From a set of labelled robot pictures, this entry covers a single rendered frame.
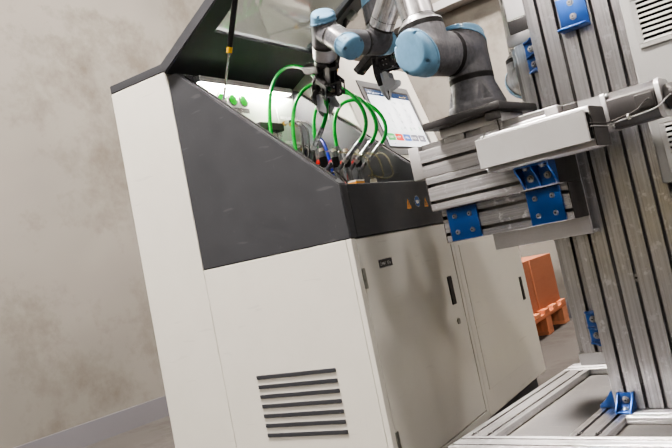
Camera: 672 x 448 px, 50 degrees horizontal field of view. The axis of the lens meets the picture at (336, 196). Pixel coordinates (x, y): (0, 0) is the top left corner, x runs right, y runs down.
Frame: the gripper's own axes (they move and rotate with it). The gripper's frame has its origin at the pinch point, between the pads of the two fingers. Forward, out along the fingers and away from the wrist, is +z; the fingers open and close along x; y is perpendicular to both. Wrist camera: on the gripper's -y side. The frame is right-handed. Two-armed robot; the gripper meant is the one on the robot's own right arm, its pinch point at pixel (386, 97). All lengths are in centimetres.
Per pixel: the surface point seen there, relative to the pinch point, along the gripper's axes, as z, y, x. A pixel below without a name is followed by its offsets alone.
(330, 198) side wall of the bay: 31.1, -6.9, -35.2
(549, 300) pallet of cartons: 105, -44, 260
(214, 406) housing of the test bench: 88, -67, -35
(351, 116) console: -4.9, -34.1, 34.8
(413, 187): 30.2, -2.9, 11.8
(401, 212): 38.1, -2.9, -0.9
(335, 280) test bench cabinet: 55, -11, -35
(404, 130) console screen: 0, -30, 72
